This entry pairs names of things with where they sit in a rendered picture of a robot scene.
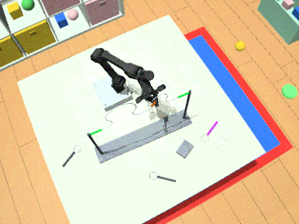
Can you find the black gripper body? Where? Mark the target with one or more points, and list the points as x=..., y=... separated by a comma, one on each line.
x=158, y=89

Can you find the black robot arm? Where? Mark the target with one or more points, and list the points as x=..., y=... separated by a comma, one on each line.
x=133, y=71

